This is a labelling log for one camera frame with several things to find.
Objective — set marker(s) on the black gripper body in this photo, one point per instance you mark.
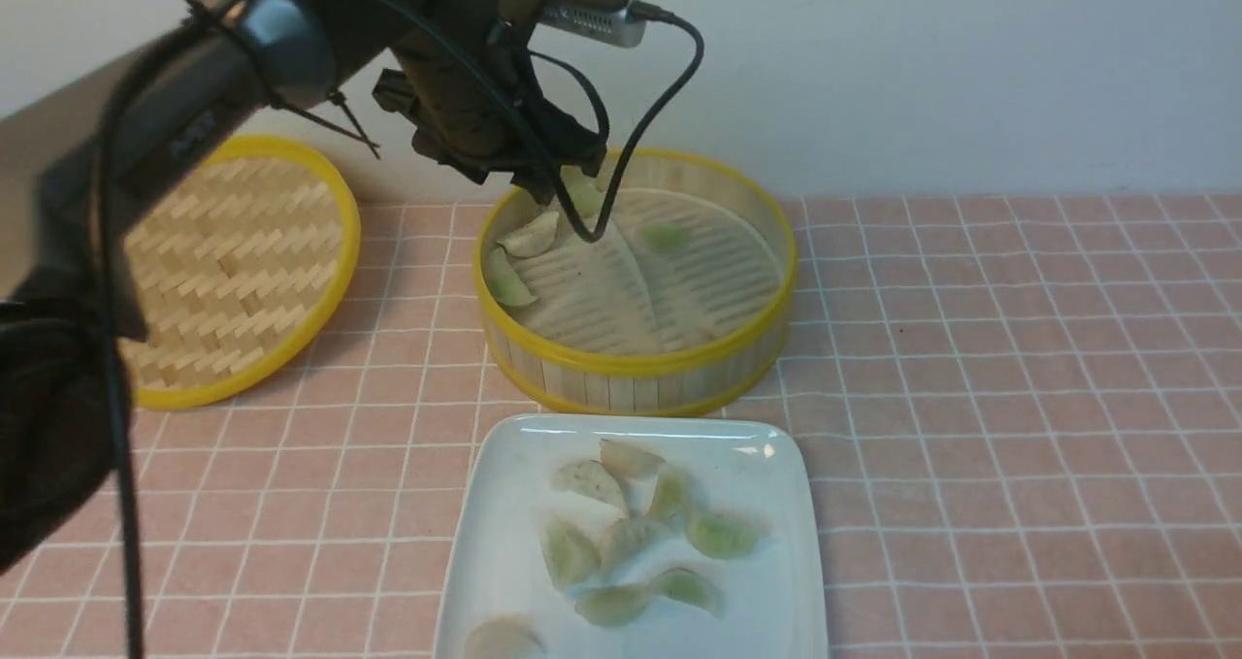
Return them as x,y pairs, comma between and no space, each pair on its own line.
476,102

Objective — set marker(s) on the pale dumpling steamer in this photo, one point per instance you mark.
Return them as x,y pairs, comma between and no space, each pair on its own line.
672,495
503,637

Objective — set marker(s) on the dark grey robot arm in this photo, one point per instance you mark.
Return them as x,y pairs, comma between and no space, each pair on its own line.
86,163

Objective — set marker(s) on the speckled dumpling upper left plate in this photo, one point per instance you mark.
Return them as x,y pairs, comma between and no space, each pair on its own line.
589,478

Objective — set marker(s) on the pale dumpling top of plate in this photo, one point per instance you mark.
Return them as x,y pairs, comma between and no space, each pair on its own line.
626,460

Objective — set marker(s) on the pale dumpling of plate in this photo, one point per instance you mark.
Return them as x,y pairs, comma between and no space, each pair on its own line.
626,460
624,539

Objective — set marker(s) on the green dumpling left of plate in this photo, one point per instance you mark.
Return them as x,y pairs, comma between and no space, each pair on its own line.
570,557

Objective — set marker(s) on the green dumpling of plate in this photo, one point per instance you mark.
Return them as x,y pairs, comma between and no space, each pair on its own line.
722,535
570,557

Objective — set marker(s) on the white square plate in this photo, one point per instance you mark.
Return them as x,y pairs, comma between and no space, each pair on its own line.
771,601

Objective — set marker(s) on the pale dumpling centre of plate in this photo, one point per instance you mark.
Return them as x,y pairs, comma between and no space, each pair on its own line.
624,539

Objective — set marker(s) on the green dumpling right of plate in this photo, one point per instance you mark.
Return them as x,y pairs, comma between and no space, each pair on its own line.
722,535

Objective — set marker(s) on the pale green dumpling bottom plate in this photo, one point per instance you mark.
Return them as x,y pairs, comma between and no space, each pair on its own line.
613,606

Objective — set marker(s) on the green dumpling bottom right plate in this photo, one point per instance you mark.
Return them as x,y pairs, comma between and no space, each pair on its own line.
688,588

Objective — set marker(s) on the green dumpling steamer back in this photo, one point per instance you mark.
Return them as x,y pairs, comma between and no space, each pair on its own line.
587,200

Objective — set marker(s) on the green dumpling steamer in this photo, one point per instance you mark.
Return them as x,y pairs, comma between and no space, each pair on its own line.
504,282
587,200

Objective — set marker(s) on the green dumpling steamer front left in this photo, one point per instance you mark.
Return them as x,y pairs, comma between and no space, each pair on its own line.
504,282

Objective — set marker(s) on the yellow rimmed bamboo steamer lid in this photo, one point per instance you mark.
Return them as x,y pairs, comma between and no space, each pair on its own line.
238,270

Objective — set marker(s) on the yellow rimmed bamboo steamer basket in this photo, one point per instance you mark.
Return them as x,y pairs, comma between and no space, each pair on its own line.
681,307

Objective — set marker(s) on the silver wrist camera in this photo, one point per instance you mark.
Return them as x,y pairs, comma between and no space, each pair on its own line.
605,21

